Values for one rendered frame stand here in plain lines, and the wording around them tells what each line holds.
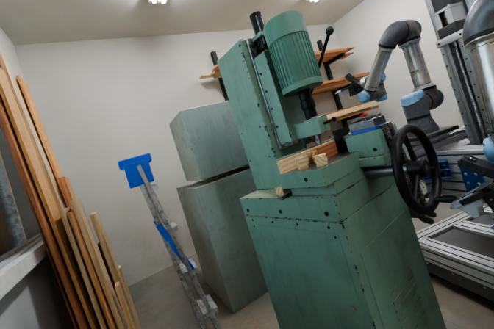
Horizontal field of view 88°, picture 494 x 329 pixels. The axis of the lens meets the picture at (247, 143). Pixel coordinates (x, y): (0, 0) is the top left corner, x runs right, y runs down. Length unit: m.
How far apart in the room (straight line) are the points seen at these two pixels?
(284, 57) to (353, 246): 0.74
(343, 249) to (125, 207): 2.57
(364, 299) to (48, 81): 3.25
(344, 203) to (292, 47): 0.62
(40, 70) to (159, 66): 1.18
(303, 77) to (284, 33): 0.19
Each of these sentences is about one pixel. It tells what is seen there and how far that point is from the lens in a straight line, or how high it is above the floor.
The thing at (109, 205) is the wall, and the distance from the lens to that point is 3.18.
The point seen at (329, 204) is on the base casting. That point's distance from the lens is 0.92.
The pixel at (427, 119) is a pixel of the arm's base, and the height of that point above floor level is 0.89.
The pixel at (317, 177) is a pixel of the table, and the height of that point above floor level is 0.87.
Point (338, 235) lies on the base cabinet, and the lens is 0.96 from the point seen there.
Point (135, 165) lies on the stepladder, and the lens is 1.43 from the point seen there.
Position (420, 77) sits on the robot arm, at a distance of 1.80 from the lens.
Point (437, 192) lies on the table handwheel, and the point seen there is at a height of 0.71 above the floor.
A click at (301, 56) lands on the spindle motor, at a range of 1.10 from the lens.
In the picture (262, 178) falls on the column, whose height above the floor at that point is 0.86.
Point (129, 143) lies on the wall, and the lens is 3.21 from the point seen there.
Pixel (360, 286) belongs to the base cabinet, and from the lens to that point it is 1.03.
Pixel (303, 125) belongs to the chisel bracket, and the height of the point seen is 1.05.
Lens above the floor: 1.04
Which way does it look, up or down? level
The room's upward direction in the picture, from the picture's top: 17 degrees counter-clockwise
